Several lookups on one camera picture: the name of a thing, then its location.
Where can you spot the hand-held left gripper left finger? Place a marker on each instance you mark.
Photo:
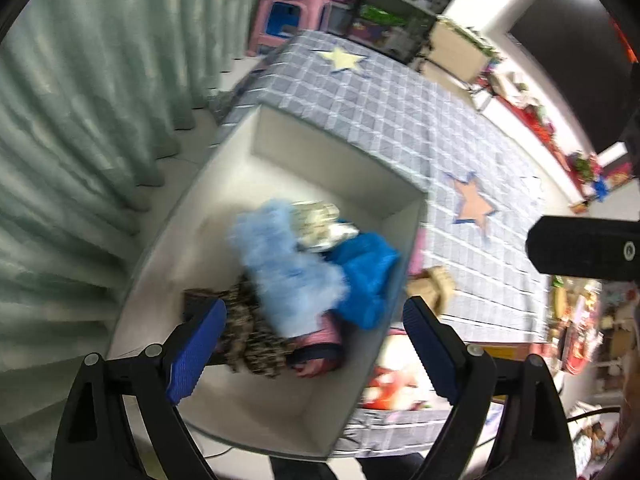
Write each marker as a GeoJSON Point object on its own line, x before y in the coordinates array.
{"type": "Point", "coordinates": [197, 350]}

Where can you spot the pink sponge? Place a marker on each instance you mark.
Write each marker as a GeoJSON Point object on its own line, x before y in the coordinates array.
{"type": "Point", "coordinates": [417, 255]}

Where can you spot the grey checked star blanket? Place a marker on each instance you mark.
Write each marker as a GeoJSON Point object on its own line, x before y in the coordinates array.
{"type": "Point", "coordinates": [400, 110]}

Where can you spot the leopard print cloth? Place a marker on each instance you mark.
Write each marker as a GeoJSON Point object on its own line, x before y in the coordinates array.
{"type": "Point", "coordinates": [250, 340]}

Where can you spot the storage shelf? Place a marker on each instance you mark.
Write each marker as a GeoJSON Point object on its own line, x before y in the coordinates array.
{"type": "Point", "coordinates": [395, 20]}

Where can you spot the pink striped cloth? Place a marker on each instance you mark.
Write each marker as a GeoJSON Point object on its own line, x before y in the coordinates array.
{"type": "Point", "coordinates": [320, 350]}

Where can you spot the beige folding chair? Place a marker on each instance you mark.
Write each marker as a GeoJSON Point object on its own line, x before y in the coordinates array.
{"type": "Point", "coordinates": [455, 50]}

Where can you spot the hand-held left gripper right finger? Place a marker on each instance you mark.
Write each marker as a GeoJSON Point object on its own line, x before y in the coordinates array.
{"type": "Point", "coordinates": [430, 350]}

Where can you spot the white cardboard box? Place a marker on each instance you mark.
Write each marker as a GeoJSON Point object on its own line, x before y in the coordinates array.
{"type": "Point", "coordinates": [280, 160]}

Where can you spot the floral tissue box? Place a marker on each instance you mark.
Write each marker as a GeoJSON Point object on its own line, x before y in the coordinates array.
{"type": "Point", "coordinates": [395, 385]}

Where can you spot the red yellow carton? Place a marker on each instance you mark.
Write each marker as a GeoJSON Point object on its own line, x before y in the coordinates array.
{"type": "Point", "coordinates": [502, 349]}

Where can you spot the cream fluffy cloth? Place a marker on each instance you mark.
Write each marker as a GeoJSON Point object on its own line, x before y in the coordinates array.
{"type": "Point", "coordinates": [315, 220]}

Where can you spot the person's leg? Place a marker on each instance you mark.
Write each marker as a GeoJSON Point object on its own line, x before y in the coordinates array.
{"type": "Point", "coordinates": [310, 470]}

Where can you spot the pile of colourful packets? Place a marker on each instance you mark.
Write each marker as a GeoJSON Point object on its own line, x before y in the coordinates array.
{"type": "Point", "coordinates": [580, 320]}

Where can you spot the light blue fluffy cloth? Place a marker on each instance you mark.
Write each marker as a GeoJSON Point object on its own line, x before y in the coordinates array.
{"type": "Point", "coordinates": [285, 270]}

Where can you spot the pink plastic stool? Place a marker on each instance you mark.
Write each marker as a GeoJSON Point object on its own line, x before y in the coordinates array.
{"type": "Point", "coordinates": [260, 25]}

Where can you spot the red cloth side table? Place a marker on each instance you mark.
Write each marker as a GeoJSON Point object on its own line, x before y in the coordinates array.
{"type": "Point", "coordinates": [540, 130]}

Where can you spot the green curtain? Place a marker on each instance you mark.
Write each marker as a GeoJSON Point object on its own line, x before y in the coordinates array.
{"type": "Point", "coordinates": [75, 110]}

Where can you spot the tan yellow sock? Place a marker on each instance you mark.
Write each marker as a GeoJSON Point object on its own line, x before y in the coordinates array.
{"type": "Point", "coordinates": [435, 282]}

